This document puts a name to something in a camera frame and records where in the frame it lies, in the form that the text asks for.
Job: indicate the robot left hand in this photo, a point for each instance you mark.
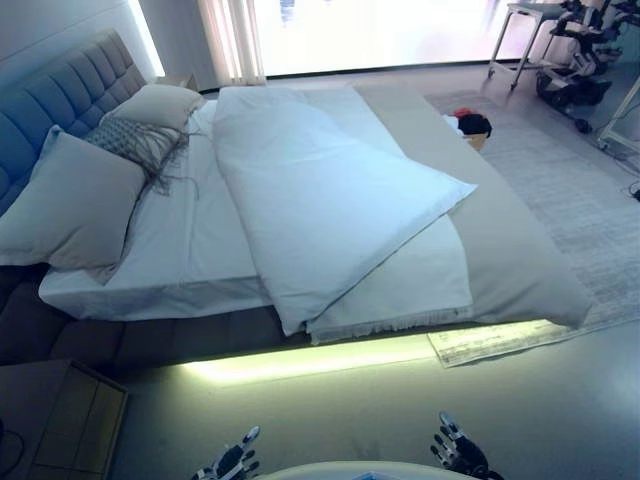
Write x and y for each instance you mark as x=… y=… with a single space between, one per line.
x=232 y=460

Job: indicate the white sheeted mattress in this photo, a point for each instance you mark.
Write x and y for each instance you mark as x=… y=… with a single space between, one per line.
x=190 y=240

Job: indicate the sheer beige curtain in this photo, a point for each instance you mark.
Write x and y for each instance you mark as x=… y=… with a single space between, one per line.
x=232 y=37

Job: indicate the pale grey area rug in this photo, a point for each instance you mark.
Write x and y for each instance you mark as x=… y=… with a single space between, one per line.
x=550 y=190

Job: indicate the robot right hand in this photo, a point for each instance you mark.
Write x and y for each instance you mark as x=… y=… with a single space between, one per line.
x=465 y=452

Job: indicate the white frame stand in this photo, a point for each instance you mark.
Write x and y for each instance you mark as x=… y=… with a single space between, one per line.
x=620 y=120

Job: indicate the black garment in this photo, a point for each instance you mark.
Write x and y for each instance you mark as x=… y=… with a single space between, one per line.
x=476 y=124

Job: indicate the large beige pillow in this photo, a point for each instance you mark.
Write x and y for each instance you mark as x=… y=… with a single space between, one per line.
x=155 y=102
x=70 y=205

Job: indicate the light wooden nightstand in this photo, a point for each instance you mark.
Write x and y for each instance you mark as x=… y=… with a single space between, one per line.
x=70 y=425
x=177 y=81

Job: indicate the woven fringed cushion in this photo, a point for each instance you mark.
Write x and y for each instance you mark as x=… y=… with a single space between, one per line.
x=135 y=137

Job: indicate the black white wheeled robot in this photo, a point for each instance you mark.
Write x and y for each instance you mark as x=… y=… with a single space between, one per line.
x=575 y=75

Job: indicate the white duvet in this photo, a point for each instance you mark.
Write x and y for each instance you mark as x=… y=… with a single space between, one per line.
x=320 y=200

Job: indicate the cardboard box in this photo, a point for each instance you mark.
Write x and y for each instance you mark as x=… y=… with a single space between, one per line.
x=477 y=142

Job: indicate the red garment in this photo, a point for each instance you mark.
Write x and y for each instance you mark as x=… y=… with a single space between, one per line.
x=462 y=110

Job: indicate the white garment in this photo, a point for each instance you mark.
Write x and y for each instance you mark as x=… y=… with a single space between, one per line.
x=452 y=122

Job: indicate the grey tufted headboard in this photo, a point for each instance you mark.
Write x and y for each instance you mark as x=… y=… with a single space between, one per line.
x=60 y=90

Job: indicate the beige fringed bedspread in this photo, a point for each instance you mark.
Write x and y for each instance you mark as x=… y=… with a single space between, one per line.
x=510 y=250

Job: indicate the metal rolling cart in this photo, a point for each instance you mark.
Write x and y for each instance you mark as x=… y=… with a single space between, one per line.
x=525 y=30

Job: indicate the brown upholstered bed frame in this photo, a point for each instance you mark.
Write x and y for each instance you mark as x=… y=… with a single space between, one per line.
x=100 y=340

